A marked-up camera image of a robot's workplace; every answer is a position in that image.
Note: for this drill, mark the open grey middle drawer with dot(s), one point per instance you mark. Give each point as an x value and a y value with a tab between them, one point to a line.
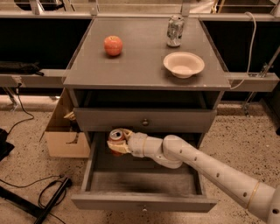
129	183

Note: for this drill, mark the grey upper drawer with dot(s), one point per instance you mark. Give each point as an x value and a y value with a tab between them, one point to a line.
145	120

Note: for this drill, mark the white bowl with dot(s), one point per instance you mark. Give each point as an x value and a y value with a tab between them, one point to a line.
183	64

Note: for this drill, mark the black bag on shelf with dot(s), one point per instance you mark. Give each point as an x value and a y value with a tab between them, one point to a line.
15	67

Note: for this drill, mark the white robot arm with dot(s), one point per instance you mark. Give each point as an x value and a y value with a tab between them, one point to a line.
171	151

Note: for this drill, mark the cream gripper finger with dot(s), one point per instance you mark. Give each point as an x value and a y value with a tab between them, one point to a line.
126	133
119	146

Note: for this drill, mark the black object at left edge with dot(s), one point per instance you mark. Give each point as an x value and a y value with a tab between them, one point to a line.
5	147

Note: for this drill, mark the silver soda can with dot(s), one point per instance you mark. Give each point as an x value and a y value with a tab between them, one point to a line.
175	30

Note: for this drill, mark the red coke can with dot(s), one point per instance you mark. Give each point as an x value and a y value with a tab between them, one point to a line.
115	135

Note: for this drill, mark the red apple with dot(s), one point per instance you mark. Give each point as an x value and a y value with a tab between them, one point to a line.
113	45

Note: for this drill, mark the cardboard box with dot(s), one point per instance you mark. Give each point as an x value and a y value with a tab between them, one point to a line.
62	134

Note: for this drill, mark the grey drawer cabinet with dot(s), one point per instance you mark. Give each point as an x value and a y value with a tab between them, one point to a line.
137	78

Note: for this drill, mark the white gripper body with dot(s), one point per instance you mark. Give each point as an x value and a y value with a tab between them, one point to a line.
136	143

